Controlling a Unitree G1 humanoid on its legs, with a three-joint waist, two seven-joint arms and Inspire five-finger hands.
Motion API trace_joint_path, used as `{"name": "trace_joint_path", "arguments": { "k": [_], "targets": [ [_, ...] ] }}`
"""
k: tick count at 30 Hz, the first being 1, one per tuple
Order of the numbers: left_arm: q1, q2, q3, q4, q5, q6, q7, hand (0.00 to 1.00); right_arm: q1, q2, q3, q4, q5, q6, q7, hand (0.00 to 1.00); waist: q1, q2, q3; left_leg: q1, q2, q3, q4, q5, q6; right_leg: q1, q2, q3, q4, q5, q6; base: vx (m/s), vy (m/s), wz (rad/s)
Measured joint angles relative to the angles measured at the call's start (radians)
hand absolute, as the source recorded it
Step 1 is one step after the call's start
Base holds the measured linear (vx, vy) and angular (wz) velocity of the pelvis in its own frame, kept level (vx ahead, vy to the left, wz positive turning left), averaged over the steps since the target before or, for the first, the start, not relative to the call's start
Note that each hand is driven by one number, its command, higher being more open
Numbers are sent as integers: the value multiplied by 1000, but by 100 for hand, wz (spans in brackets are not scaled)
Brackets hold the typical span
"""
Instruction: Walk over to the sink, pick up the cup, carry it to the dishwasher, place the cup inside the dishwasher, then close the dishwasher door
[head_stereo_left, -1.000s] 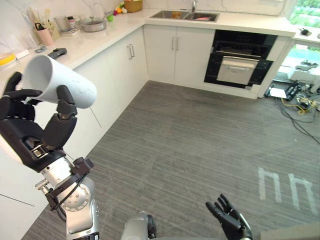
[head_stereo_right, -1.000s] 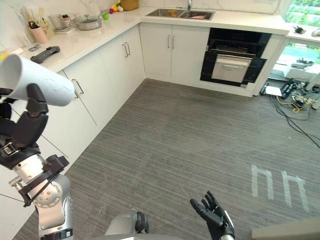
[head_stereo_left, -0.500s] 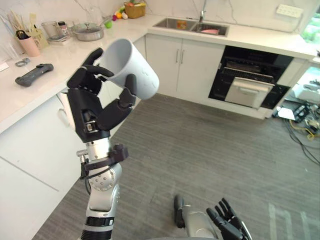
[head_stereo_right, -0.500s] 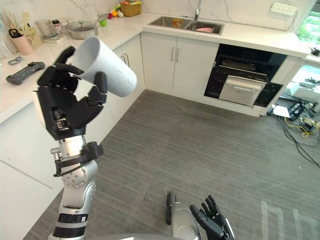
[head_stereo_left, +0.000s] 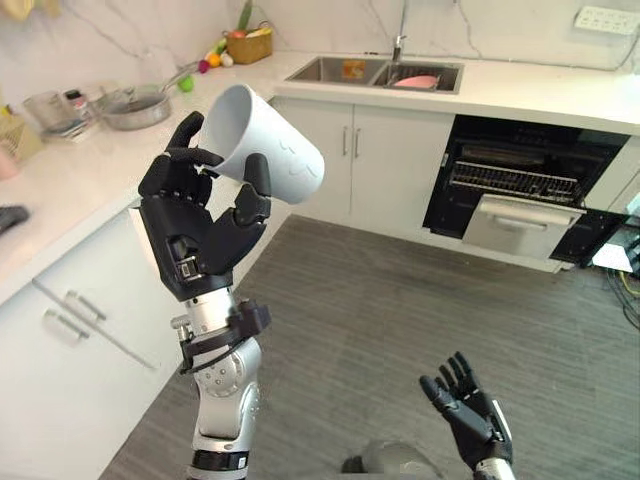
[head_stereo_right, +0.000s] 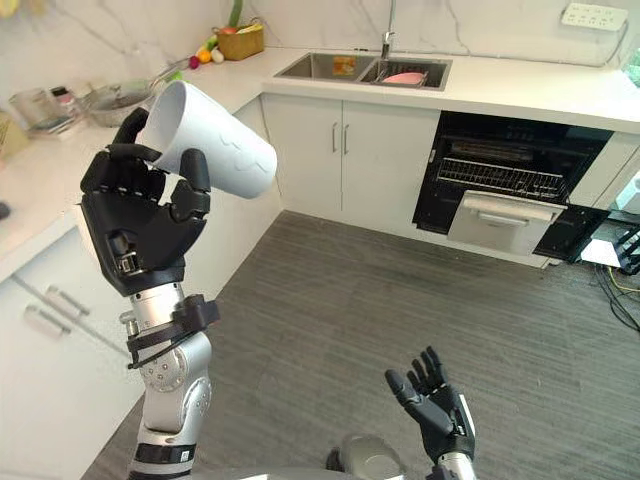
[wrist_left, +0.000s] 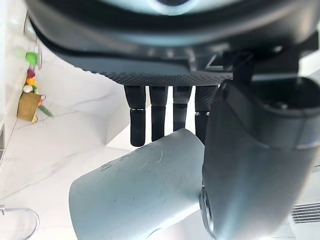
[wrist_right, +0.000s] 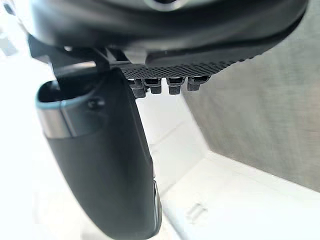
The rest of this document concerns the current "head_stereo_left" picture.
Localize chrome sink faucet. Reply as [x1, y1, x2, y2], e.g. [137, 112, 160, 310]
[391, 0, 412, 64]

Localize white wall power socket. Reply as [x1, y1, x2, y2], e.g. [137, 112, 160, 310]
[572, 5, 634, 36]

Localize white cabinet drawer front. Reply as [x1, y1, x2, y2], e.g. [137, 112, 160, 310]
[0, 204, 201, 471]

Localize stainless steel double sink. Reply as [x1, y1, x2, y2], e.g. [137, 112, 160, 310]
[284, 55, 465, 95]

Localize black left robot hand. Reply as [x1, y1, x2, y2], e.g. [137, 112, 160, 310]
[137, 111, 274, 302]

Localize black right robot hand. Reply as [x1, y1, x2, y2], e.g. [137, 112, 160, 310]
[418, 351, 515, 470]

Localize yellow floor cable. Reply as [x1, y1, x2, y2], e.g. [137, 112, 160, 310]
[617, 269, 640, 299]

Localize white cabinet door with handle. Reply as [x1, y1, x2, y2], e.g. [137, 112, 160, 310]
[349, 103, 456, 237]
[259, 97, 355, 224]

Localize silver dishwasher door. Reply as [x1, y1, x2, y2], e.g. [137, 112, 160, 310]
[462, 192, 587, 260]

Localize woven yellow basket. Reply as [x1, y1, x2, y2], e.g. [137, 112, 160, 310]
[223, 20, 275, 65]

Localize white box on floor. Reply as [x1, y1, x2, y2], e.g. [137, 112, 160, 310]
[589, 238, 637, 275]

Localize steel frying pan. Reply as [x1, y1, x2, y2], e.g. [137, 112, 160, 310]
[93, 62, 201, 132]

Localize pink plate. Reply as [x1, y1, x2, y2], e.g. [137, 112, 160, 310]
[392, 74, 440, 92]

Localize white plastic cup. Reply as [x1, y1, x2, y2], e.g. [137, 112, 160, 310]
[199, 83, 326, 205]

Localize built-in black dishwasher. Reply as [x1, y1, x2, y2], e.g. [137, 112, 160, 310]
[422, 114, 632, 274]

